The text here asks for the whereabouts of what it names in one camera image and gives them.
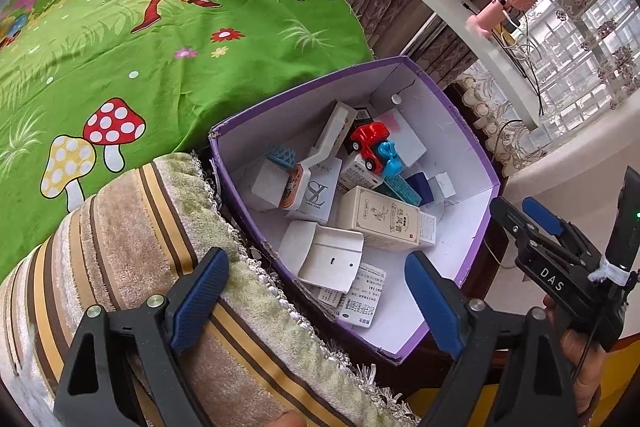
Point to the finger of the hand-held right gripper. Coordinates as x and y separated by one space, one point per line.
515 229
545 212

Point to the black carton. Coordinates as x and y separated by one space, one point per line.
361 116

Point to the tall pale grey carton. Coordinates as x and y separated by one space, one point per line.
407 139

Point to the striped beige towel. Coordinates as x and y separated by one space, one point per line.
125 227

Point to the white curved shelf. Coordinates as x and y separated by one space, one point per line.
450 12

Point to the red and blue toy car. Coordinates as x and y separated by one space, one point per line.
372 144

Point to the long white plastic tray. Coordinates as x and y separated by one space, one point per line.
332 132

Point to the light blue lattice carton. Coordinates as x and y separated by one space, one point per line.
280 156

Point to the yellow and black charger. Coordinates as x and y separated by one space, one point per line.
511 26

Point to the cream lace cloth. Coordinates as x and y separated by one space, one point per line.
500 127

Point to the large cream carton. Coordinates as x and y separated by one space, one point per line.
380 214

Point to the sheer floral curtain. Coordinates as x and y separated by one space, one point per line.
600 7

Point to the purple cardboard box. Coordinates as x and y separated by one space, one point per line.
450 232

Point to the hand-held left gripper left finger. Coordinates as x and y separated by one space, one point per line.
200 299

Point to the plain grey carton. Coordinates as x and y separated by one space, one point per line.
445 185

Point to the navy blue square box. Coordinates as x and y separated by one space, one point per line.
420 187

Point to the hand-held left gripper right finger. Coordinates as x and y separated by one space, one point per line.
432 302

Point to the orange and white carton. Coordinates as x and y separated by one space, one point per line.
294 187

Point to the person's right hand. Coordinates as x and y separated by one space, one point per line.
580 367

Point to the teal patterned carton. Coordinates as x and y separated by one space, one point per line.
400 193

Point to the small white cube carton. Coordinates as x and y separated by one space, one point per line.
267 187

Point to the green cartoon printed bedsheet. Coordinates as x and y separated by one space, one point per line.
150 72

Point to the white carton with large letters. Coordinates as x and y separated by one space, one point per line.
317 194

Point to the white medicine carton blue label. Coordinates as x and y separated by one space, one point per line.
350 302

